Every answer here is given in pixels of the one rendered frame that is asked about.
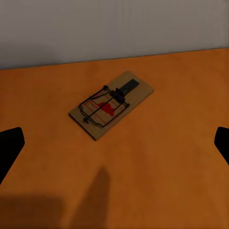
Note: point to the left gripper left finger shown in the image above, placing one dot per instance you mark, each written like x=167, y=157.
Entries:
x=11, y=143

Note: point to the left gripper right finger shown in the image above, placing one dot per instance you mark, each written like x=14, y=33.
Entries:
x=222, y=142

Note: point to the mousetrap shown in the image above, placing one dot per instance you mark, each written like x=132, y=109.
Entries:
x=105, y=108

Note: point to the cabinet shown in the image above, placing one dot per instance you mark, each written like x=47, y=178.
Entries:
x=157, y=168

